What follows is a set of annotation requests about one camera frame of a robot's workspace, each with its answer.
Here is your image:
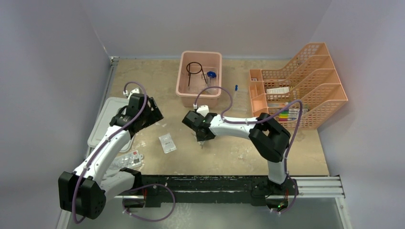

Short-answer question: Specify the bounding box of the clear test tube rack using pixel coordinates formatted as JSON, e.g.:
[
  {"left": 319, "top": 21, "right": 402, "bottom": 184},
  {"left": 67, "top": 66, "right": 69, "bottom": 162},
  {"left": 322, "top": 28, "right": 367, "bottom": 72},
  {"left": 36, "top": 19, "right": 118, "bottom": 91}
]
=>
[{"left": 232, "top": 88, "right": 249, "bottom": 112}]

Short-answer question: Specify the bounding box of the pink plastic bin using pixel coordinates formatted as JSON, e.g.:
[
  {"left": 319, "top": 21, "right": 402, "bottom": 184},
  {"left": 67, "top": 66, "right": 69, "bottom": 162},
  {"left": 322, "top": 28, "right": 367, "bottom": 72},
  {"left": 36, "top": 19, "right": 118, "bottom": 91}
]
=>
[{"left": 176, "top": 51, "right": 223, "bottom": 107}]

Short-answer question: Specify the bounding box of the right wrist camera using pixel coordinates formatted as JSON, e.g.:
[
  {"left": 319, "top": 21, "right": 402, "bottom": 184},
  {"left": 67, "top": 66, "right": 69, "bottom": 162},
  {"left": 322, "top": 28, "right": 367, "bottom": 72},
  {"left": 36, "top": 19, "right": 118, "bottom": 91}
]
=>
[{"left": 195, "top": 105, "right": 210, "bottom": 117}]

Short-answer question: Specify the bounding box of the aluminium frame rail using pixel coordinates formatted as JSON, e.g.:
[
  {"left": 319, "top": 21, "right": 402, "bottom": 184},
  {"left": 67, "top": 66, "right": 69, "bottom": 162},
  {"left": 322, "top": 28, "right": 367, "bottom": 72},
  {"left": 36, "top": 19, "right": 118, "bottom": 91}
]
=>
[{"left": 115, "top": 177, "right": 344, "bottom": 200}]

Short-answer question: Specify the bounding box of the orange mesh file organizer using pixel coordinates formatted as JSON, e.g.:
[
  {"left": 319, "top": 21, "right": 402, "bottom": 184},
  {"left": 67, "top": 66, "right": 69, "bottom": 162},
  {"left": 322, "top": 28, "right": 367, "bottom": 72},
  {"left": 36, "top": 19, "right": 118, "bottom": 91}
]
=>
[{"left": 249, "top": 42, "right": 348, "bottom": 129}]

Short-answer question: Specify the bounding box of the black wire tripod stand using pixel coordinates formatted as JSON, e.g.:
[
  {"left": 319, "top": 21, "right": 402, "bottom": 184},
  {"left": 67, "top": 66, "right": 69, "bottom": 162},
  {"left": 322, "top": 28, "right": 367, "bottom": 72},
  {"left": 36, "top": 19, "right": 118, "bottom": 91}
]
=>
[{"left": 186, "top": 62, "right": 203, "bottom": 87}]

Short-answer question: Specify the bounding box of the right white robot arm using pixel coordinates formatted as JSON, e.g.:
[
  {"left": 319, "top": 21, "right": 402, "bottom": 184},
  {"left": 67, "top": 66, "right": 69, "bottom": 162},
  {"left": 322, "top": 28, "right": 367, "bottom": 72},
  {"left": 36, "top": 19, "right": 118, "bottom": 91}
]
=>
[{"left": 182, "top": 111, "right": 292, "bottom": 194}]

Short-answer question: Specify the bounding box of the white clay triangle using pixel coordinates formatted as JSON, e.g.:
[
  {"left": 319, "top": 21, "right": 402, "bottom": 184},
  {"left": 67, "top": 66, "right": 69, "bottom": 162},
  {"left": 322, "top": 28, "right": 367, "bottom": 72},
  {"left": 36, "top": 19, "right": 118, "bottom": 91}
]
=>
[{"left": 192, "top": 133, "right": 205, "bottom": 149}]

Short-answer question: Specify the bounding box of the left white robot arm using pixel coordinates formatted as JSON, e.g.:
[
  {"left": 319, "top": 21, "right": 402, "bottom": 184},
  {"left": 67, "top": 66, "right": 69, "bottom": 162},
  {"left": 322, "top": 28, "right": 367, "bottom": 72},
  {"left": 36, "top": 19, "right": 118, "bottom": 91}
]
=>
[{"left": 58, "top": 94, "right": 163, "bottom": 219}]

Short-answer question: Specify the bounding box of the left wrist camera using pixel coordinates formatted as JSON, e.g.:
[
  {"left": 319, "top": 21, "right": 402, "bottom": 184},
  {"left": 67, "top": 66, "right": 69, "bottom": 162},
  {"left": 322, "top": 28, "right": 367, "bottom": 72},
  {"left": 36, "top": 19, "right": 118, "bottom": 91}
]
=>
[{"left": 123, "top": 88, "right": 141, "bottom": 99}]

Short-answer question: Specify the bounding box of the spatula with blue clip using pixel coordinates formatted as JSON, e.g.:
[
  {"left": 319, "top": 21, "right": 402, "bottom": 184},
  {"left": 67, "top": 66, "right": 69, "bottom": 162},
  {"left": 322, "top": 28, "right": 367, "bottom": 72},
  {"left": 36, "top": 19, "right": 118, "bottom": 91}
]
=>
[{"left": 206, "top": 71, "right": 217, "bottom": 87}]

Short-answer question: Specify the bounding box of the white box in organizer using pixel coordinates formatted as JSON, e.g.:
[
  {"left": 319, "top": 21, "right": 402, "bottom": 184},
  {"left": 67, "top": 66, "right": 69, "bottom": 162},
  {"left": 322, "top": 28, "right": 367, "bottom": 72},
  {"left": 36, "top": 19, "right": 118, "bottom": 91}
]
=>
[{"left": 266, "top": 87, "right": 289, "bottom": 94}]

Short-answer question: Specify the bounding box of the blister pack with label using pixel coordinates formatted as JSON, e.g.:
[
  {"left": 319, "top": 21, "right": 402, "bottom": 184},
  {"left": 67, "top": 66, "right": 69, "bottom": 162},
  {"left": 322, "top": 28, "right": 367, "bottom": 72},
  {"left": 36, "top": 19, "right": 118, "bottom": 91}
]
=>
[{"left": 108, "top": 150, "right": 144, "bottom": 170}]

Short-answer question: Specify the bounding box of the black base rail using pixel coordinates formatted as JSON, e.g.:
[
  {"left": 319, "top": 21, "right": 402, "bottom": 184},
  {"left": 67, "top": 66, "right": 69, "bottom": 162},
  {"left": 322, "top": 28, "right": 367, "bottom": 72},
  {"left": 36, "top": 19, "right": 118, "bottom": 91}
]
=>
[{"left": 118, "top": 170, "right": 298, "bottom": 211}]

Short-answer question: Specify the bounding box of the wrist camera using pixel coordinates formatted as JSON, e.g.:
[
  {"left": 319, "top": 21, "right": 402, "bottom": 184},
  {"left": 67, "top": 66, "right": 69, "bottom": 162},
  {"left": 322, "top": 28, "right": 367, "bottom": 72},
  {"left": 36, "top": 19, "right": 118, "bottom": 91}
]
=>
[
  {"left": 195, "top": 105, "right": 210, "bottom": 117},
  {"left": 123, "top": 88, "right": 141, "bottom": 99}
]

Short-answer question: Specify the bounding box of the clear glass beaker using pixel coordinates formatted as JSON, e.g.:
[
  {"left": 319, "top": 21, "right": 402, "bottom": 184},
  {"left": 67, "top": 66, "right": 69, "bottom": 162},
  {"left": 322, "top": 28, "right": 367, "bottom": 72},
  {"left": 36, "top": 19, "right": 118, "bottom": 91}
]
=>
[{"left": 204, "top": 86, "right": 221, "bottom": 96}]

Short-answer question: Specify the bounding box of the coloured marker pack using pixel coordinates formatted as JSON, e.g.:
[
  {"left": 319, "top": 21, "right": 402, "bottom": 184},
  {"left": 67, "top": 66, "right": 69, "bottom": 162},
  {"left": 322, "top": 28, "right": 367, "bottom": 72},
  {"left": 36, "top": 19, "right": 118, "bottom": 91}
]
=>
[{"left": 278, "top": 108, "right": 300, "bottom": 122}]

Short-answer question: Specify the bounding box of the small white packet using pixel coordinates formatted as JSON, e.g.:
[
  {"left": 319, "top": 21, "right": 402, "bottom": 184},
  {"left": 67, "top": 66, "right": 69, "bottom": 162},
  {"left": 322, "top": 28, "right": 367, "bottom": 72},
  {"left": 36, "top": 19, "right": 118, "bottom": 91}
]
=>
[{"left": 159, "top": 133, "right": 177, "bottom": 154}]

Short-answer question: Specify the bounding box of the white plastic bin lid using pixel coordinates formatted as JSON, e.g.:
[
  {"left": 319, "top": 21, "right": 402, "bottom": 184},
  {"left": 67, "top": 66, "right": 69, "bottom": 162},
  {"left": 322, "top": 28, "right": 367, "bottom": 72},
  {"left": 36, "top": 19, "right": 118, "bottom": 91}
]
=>
[{"left": 87, "top": 97, "right": 128, "bottom": 148}]

